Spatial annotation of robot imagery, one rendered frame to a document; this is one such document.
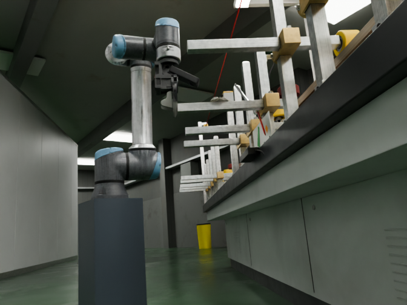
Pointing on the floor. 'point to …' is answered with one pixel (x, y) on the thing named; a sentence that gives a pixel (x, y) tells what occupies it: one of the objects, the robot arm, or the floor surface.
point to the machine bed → (329, 245)
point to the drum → (204, 235)
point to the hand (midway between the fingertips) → (176, 114)
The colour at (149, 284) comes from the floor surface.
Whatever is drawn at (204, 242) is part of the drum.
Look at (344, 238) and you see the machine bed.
